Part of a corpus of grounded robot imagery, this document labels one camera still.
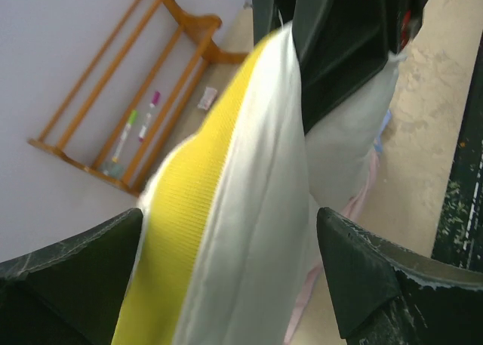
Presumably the white eraser box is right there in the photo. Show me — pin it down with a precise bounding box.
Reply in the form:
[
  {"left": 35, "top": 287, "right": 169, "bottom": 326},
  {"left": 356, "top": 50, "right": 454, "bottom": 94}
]
[{"left": 197, "top": 87, "right": 218, "bottom": 111}]

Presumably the green capped marker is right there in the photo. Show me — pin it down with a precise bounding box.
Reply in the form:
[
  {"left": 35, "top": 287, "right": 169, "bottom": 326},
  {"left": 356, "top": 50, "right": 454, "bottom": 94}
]
[{"left": 111, "top": 109, "right": 137, "bottom": 163}]

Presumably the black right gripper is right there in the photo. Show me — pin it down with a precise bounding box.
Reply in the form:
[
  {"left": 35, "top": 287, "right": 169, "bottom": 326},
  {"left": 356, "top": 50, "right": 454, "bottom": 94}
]
[{"left": 292, "top": 0, "right": 428, "bottom": 131}]

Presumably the magenta capped marker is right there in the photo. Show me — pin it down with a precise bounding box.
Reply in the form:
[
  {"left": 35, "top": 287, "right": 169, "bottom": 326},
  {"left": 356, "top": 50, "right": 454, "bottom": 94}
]
[{"left": 138, "top": 91, "right": 161, "bottom": 142}]

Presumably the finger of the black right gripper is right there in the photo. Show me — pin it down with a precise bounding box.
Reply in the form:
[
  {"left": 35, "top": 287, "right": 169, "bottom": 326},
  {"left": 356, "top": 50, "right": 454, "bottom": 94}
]
[{"left": 252, "top": 0, "right": 296, "bottom": 45}]

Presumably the small teal item on rack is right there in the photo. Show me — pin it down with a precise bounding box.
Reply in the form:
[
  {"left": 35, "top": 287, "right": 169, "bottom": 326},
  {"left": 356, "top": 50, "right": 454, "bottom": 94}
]
[{"left": 100, "top": 161, "right": 124, "bottom": 179}]

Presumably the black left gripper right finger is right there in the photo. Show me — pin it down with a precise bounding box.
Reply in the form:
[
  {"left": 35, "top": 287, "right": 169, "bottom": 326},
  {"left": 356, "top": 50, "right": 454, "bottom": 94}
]
[{"left": 317, "top": 208, "right": 482, "bottom": 344}]

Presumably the wooden rack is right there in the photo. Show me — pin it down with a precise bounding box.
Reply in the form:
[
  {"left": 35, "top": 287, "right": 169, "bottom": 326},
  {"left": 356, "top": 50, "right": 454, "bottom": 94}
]
[{"left": 29, "top": 0, "right": 249, "bottom": 195}]

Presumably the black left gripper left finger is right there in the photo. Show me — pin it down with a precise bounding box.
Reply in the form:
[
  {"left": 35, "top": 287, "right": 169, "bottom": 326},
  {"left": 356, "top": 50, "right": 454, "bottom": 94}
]
[{"left": 1, "top": 208, "right": 143, "bottom": 344}]

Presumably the black table front rail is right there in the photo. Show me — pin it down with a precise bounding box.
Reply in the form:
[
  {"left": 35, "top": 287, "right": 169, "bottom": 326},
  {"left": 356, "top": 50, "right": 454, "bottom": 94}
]
[{"left": 432, "top": 45, "right": 483, "bottom": 273}]

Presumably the white and yellow pillow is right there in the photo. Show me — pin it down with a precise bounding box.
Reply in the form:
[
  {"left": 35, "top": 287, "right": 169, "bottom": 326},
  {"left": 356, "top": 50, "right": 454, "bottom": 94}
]
[{"left": 111, "top": 20, "right": 408, "bottom": 345}]

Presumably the blue and pink printed pillowcase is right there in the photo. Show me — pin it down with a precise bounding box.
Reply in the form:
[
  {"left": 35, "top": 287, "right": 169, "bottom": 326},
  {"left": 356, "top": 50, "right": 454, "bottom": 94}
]
[{"left": 284, "top": 110, "right": 398, "bottom": 344}]

